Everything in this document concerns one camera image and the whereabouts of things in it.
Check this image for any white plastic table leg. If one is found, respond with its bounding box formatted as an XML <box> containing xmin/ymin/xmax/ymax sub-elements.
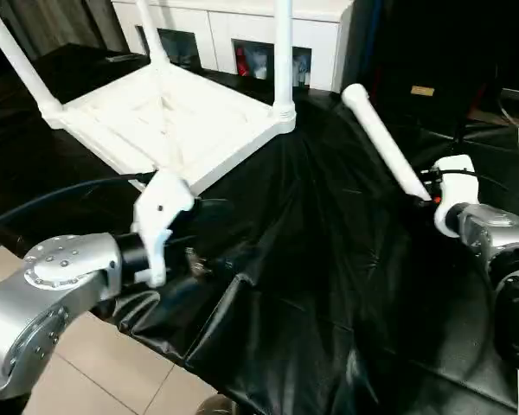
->
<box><xmin>340</xmin><ymin>82</ymin><xmax>434</xmax><ymax>203</ymax></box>
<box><xmin>271</xmin><ymin>0</ymin><xmax>298</xmax><ymax>123</ymax></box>
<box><xmin>0</xmin><ymin>0</ymin><xmax>65</xmax><ymax>127</ymax></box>
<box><xmin>135</xmin><ymin>0</ymin><xmax>175</xmax><ymax>73</ymax></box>

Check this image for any white plastic table top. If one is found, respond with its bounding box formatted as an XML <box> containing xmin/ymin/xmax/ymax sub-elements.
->
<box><xmin>42</xmin><ymin>61</ymin><xmax>298</xmax><ymax>195</ymax></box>

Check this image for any black mat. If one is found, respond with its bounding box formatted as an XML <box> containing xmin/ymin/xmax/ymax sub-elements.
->
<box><xmin>0</xmin><ymin>41</ymin><xmax>519</xmax><ymax>415</ymax></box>

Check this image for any black box with yellow label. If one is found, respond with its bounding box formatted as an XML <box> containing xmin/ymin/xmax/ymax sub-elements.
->
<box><xmin>340</xmin><ymin>0</ymin><xmax>519</xmax><ymax>127</ymax></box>

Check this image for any white cabinet with glass doors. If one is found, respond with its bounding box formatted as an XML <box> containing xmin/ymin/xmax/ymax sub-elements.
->
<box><xmin>109</xmin><ymin>0</ymin><xmax>356</xmax><ymax>93</ymax></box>

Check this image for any grey curtain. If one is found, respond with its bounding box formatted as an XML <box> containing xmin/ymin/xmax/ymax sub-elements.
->
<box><xmin>0</xmin><ymin>0</ymin><xmax>130</xmax><ymax>61</ymax></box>

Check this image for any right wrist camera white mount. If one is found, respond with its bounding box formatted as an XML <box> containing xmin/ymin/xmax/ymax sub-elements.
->
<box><xmin>431</xmin><ymin>154</ymin><xmax>477</xmax><ymax>239</ymax></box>

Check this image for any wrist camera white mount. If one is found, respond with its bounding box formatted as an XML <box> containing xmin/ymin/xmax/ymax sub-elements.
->
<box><xmin>431</xmin><ymin>154</ymin><xmax>477</xmax><ymax>239</ymax></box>
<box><xmin>130</xmin><ymin>169</ymin><xmax>196</xmax><ymax>287</ymax></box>

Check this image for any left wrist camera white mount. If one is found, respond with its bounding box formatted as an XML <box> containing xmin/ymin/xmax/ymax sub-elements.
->
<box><xmin>130</xmin><ymin>169</ymin><xmax>196</xmax><ymax>287</ymax></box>

